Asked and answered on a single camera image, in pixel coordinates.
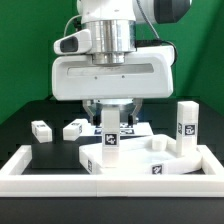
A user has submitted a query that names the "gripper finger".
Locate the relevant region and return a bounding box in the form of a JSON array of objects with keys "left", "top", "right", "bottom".
[
  {"left": 82, "top": 100, "right": 101, "bottom": 126},
  {"left": 128, "top": 98, "right": 143, "bottom": 125}
]

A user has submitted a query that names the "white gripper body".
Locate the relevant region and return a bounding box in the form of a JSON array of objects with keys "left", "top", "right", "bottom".
[{"left": 52, "top": 46, "right": 174, "bottom": 101}]

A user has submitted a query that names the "white desk top tray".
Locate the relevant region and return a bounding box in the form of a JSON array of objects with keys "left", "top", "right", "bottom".
[{"left": 79, "top": 134, "right": 202, "bottom": 175}]

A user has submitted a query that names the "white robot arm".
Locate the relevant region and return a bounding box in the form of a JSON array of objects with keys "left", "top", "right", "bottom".
[{"left": 52, "top": 0, "right": 192, "bottom": 124}]

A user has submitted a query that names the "marker tag sheet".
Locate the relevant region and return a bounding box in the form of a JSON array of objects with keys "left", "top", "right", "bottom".
[{"left": 93, "top": 121, "right": 155, "bottom": 137}]

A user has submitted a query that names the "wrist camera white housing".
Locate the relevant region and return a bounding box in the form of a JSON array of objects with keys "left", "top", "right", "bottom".
[{"left": 53, "top": 29, "right": 92, "bottom": 55}]

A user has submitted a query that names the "white U-shaped frame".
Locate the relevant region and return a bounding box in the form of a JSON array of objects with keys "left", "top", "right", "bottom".
[{"left": 0, "top": 145, "right": 224, "bottom": 197}]

